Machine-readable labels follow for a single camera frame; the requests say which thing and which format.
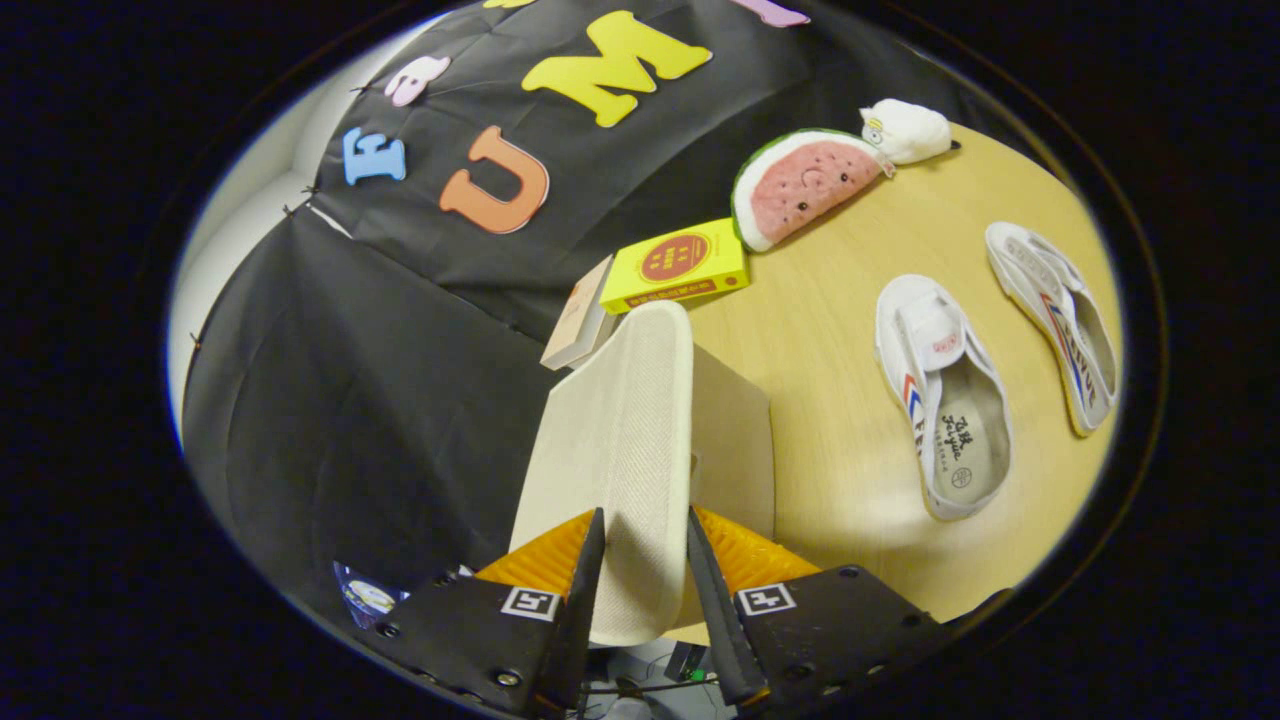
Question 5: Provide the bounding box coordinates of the watermelon slice plush toy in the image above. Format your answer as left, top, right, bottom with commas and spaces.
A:
730, 128, 896, 254

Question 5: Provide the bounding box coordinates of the yellow flat box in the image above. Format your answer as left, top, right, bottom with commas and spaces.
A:
600, 218, 751, 316

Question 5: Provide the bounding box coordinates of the blue plastic packet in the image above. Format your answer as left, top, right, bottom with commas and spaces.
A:
333, 562, 411, 629

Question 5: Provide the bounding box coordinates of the beige storage box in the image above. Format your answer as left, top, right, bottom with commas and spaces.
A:
508, 300, 777, 648

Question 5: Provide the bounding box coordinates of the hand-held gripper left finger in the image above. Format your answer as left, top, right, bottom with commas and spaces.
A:
355, 508, 607, 719

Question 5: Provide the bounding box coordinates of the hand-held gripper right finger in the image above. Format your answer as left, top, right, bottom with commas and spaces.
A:
686, 505, 951, 716

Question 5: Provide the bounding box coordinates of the white plush toy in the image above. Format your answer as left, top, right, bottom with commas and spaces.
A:
860, 98, 957, 167

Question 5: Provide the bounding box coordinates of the white canvas shoe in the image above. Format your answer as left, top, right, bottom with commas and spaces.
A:
985, 221, 1117, 438
875, 274, 1014, 522

